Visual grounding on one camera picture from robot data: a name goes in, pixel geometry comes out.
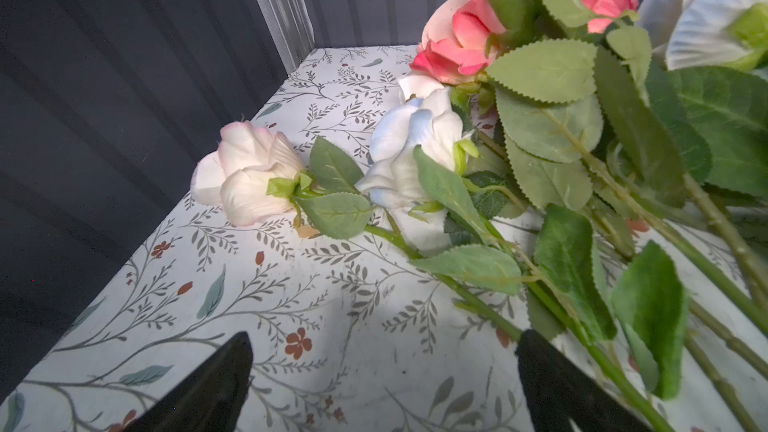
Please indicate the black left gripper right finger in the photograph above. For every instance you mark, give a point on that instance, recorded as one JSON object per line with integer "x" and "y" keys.
{"x": 560, "y": 397}

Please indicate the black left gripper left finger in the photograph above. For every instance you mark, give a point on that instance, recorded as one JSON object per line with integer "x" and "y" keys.
{"x": 211, "y": 398}

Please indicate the white blue rose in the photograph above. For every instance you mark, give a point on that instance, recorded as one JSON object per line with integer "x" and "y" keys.
{"x": 420, "y": 154}

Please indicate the pale pink rose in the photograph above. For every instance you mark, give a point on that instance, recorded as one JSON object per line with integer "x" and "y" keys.
{"x": 255, "y": 173}

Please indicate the white peony flower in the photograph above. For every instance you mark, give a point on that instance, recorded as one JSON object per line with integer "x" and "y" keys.
{"x": 715, "y": 52}

